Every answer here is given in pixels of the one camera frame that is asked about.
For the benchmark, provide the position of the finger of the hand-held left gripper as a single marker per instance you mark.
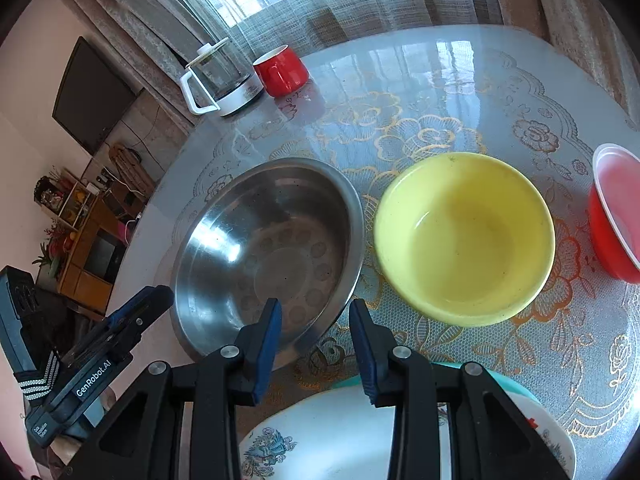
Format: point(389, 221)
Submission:
point(145, 307)
point(107, 346)

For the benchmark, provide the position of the sheer white curtain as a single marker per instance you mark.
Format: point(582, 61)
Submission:
point(375, 15)

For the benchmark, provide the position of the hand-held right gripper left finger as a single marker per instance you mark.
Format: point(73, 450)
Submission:
point(267, 355)

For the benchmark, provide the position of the white glass electric kettle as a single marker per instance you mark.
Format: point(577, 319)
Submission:
point(225, 80)

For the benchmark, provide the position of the large white plate red print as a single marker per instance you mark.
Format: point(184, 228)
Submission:
point(325, 440)

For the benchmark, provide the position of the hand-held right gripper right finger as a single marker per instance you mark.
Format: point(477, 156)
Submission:
point(365, 355)

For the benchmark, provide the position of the yellow plastic bowl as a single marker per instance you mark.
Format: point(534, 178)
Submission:
point(465, 240)

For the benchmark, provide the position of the red plastic bowl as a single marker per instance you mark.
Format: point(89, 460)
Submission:
point(607, 240)

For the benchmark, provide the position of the stainless steel bowl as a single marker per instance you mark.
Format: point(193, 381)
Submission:
point(250, 240)

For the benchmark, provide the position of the wooden folding rack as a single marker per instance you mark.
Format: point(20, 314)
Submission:
point(132, 170)

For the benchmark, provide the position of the red mug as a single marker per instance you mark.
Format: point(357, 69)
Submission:
point(282, 72)

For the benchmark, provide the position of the wooden display shelf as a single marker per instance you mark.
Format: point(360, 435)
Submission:
point(65, 205)

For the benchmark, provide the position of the wooden cabinet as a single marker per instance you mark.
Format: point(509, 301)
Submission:
point(95, 260)

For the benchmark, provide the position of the pink bin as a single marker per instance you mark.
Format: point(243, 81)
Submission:
point(125, 232)

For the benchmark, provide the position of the beige curtain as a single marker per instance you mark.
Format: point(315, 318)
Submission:
point(150, 35)
point(575, 20)

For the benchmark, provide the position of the black flat television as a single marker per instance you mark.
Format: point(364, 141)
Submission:
point(92, 95)

